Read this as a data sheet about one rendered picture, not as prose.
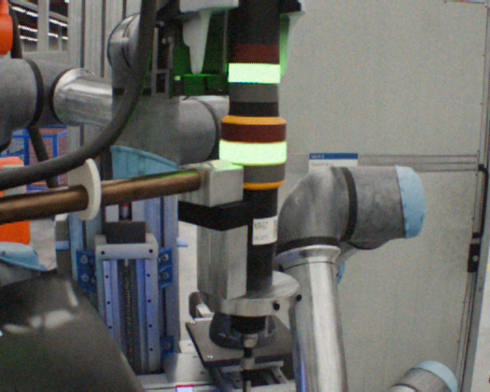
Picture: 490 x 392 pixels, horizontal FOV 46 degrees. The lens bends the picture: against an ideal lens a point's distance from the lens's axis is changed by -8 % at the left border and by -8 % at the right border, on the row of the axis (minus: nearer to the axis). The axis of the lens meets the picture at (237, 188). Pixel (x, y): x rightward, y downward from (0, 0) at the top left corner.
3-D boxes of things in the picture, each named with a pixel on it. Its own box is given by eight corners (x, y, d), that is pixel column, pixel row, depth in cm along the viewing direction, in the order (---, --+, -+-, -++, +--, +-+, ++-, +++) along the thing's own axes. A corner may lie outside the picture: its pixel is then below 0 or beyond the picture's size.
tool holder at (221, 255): (233, 333, 37) (236, 175, 36) (158, 304, 42) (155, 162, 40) (318, 297, 44) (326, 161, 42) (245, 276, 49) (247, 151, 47)
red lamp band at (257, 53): (257, 62, 39) (258, 43, 38) (218, 63, 41) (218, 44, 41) (289, 63, 41) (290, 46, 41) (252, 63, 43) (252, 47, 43)
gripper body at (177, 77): (262, 98, 48) (208, 93, 59) (263, -8, 47) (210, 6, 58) (167, 99, 45) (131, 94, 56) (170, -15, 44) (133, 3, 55)
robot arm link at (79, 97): (60, 119, 110) (270, 176, 80) (8, 122, 102) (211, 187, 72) (63, 56, 107) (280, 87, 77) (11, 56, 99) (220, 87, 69)
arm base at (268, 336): (203, 325, 141) (203, 286, 140) (265, 320, 145) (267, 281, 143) (217, 352, 127) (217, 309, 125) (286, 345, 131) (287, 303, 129)
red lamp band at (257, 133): (257, 145, 39) (257, 125, 39) (206, 138, 42) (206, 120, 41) (299, 140, 42) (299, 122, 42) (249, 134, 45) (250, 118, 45)
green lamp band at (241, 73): (257, 82, 39) (257, 63, 39) (217, 81, 41) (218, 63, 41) (289, 83, 41) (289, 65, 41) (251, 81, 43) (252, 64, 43)
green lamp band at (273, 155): (256, 165, 39) (257, 146, 39) (206, 158, 42) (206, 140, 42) (298, 160, 42) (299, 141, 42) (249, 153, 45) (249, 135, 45)
